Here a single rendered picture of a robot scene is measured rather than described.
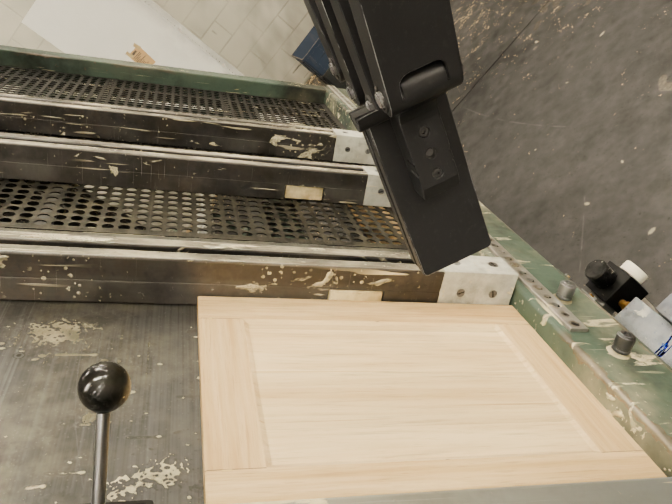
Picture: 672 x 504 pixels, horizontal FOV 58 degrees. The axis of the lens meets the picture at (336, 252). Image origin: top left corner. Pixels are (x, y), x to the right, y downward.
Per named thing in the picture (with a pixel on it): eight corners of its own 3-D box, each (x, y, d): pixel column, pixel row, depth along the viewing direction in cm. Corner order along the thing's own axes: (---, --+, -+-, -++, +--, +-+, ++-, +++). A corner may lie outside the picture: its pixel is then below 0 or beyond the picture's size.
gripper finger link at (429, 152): (408, 43, 20) (443, 55, 17) (450, 174, 22) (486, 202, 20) (367, 62, 20) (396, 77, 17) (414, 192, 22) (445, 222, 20)
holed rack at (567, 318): (588, 332, 85) (589, 328, 85) (569, 331, 84) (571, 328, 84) (334, 87, 228) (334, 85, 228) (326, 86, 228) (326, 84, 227)
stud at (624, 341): (633, 357, 81) (641, 339, 80) (617, 357, 80) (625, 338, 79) (621, 347, 83) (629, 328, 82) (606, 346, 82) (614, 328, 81)
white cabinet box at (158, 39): (319, 144, 464) (72, -55, 372) (272, 201, 475) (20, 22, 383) (304, 124, 517) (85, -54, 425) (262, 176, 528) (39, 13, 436)
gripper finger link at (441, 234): (434, 77, 21) (442, 81, 21) (484, 237, 25) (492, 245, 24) (358, 113, 21) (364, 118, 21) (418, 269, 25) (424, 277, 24)
